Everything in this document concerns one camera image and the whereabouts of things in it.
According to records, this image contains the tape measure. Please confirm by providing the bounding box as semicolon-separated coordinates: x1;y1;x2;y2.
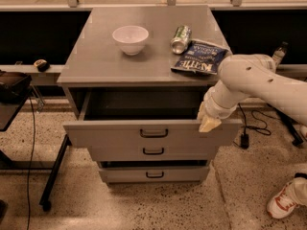
34;59;50;72

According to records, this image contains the black cable left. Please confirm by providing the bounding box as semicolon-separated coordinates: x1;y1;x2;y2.
24;96;36;230

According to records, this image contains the black power cable right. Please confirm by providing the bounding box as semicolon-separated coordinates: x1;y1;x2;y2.
232;103;272;150

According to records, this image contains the black middle drawer handle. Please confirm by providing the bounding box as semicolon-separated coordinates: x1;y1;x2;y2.
142;148;165;155

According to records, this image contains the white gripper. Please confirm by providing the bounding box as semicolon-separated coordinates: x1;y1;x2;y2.
197;87;238;132

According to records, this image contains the grey drawer cabinet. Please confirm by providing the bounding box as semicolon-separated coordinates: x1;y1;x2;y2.
57;5;247;184

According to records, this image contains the white orange sneaker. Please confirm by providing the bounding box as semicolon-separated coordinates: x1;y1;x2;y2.
267;177;307;219

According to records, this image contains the grey middle drawer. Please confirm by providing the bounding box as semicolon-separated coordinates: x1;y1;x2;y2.
89;145;218;161

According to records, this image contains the grey bottom drawer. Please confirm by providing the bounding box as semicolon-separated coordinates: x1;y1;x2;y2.
99;160;209;184

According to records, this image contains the black box on stand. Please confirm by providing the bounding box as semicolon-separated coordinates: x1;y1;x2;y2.
0;70;32;103

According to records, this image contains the blue Kettle chips bag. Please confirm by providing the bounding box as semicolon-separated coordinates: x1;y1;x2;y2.
171;40;231;75

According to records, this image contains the black bottom drawer handle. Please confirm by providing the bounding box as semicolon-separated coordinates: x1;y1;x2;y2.
146;172;164;179

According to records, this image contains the grey top drawer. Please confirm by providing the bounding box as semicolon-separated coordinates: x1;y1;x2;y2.
64;89;242;148

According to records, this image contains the black rolling stand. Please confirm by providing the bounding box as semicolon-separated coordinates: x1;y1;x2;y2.
0;89;74;212

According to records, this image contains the green soda can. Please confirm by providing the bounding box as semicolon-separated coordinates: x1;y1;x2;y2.
170;25;192;55

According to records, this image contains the white ceramic bowl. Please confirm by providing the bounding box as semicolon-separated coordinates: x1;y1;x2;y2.
112;25;149;56

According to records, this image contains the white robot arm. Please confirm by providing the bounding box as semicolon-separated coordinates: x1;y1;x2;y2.
198;55;307;132

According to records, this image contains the small clear bottle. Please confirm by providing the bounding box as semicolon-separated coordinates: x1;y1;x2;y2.
272;42;288;67

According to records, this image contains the grey drawer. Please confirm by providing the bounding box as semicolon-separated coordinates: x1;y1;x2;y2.
64;89;242;148
89;145;218;161
99;160;209;184

